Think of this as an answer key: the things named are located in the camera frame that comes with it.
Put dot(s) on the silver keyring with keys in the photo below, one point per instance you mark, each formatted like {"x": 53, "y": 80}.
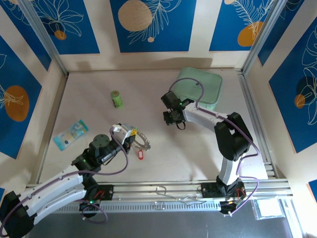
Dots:
{"x": 146, "y": 142}

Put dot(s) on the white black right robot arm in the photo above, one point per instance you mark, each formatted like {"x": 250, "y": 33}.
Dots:
{"x": 232, "y": 138}

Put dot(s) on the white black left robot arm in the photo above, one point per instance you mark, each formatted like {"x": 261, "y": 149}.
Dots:
{"x": 57, "y": 188}

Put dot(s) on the blue wet wipes packet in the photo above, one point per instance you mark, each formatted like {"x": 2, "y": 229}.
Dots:
{"x": 70, "y": 135}

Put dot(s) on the green can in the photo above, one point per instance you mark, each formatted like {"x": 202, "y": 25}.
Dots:
{"x": 117, "y": 99}

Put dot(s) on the mint green square box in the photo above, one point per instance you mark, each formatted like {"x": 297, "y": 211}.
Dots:
{"x": 210, "y": 81}

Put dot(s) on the clear plastic bag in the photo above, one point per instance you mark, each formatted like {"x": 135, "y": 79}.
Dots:
{"x": 267, "y": 210}

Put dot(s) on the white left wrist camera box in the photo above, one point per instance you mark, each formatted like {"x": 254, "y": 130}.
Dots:
{"x": 121, "y": 132}

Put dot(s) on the aluminium table side rail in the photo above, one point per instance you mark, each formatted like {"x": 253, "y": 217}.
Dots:
{"x": 256, "y": 119}
{"x": 54, "y": 119}

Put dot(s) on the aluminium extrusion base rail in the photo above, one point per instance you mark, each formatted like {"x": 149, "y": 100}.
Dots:
{"x": 138, "y": 196}

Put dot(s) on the blue floral wall panel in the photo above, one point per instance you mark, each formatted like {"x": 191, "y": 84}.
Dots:
{"x": 227, "y": 29}
{"x": 158, "y": 37}
{"x": 15, "y": 74}
{"x": 292, "y": 119}
{"x": 71, "y": 29}

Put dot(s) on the aluminium frame post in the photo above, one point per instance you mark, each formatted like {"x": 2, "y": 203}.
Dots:
{"x": 44, "y": 37}
{"x": 268, "y": 37}

